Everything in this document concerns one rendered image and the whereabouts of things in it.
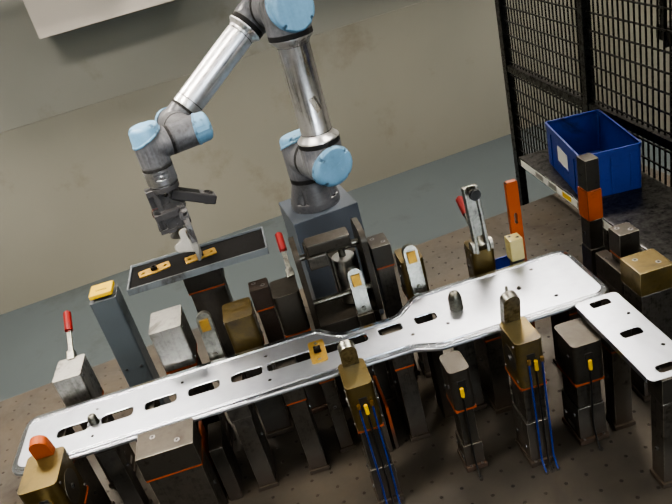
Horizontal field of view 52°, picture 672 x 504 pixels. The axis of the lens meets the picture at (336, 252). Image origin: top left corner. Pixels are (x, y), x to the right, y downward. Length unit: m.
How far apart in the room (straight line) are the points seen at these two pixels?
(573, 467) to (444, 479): 0.28
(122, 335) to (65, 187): 2.79
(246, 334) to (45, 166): 3.07
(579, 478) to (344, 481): 0.53
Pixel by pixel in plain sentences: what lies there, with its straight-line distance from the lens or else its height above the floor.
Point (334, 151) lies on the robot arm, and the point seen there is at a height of 1.31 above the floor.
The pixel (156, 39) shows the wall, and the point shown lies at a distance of 4.45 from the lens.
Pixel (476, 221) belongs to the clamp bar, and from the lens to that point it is 1.73.
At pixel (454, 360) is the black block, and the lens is 1.51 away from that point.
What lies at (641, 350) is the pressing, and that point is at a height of 1.00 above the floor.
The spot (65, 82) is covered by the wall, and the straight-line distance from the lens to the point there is 4.49.
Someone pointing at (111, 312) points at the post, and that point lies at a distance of 1.88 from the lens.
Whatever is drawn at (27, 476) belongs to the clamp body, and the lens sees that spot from 1.55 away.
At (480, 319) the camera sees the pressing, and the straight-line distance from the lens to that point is 1.59.
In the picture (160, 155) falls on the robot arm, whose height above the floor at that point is 1.46.
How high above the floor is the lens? 1.93
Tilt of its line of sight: 28 degrees down
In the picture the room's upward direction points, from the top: 15 degrees counter-clockwise
